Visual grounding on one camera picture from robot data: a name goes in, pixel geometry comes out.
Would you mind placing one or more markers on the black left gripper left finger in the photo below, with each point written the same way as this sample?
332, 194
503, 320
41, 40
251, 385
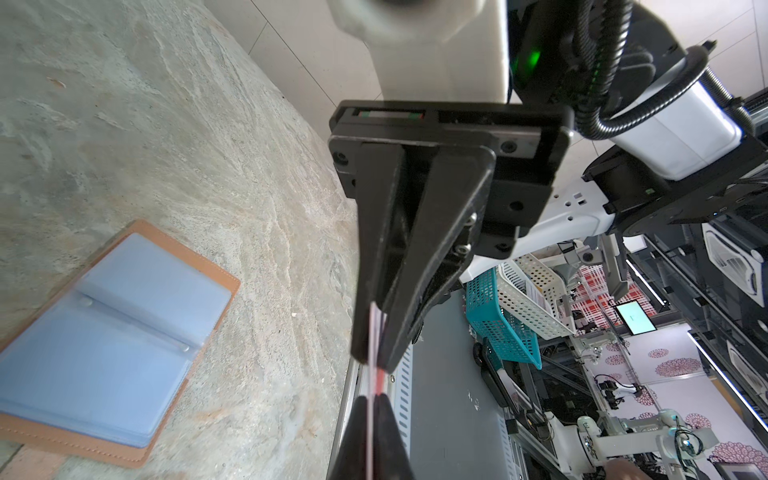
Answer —
350, 463

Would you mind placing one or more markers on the white ventilation grille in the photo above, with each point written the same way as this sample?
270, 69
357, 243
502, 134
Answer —
399, 390

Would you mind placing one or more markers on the white plastic basket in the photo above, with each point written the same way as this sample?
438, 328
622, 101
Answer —
535, 295

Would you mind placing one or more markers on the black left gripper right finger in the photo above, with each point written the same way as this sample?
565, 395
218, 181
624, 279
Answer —
390, 460

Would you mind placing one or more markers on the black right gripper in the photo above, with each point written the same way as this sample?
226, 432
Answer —
461, 144

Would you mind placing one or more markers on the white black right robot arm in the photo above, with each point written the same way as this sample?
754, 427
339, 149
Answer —
656, 139

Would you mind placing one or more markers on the operator hand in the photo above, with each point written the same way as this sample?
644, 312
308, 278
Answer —
622, 469

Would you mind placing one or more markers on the pink red credit card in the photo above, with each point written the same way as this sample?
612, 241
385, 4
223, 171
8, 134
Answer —
375, 372

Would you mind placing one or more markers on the aluminium front rail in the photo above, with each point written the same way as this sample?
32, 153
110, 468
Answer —
356, 383

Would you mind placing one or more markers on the teal plastic basket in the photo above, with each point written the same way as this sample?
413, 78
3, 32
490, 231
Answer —
511, 340

